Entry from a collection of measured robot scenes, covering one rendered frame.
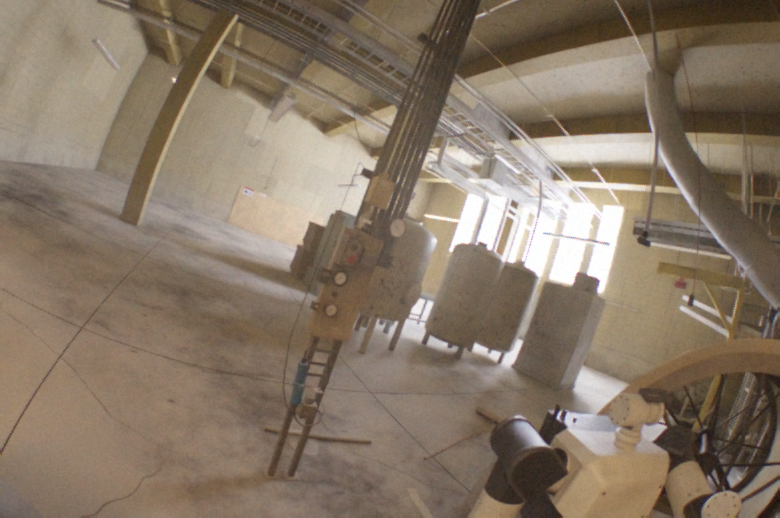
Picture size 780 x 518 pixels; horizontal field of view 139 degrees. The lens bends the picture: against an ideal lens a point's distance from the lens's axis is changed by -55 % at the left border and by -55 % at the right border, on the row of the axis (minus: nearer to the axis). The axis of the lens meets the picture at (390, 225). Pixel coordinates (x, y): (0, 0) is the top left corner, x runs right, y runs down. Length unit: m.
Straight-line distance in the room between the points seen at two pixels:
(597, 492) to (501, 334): 6.83
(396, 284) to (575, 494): 4.31
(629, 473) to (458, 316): 5.80
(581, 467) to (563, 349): 6.61
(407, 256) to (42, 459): 4.61
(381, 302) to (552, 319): 4.10
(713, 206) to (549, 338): 4.28
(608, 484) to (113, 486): 1.98
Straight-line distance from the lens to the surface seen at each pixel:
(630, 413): 0.68
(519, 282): 7.32
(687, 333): 11.92
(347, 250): 1.51
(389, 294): 4.72
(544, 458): 0.61
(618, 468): 0.69
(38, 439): 2.22
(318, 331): 1.67
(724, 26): 6.11
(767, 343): 1.70
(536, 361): 7.51
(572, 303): 7.27
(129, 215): 8.38
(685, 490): 0.81
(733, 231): 5.85
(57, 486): 2.01
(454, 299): 6.31
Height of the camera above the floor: 1.61
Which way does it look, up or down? 4 degrees up
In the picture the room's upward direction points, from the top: 20 degrees clockwise
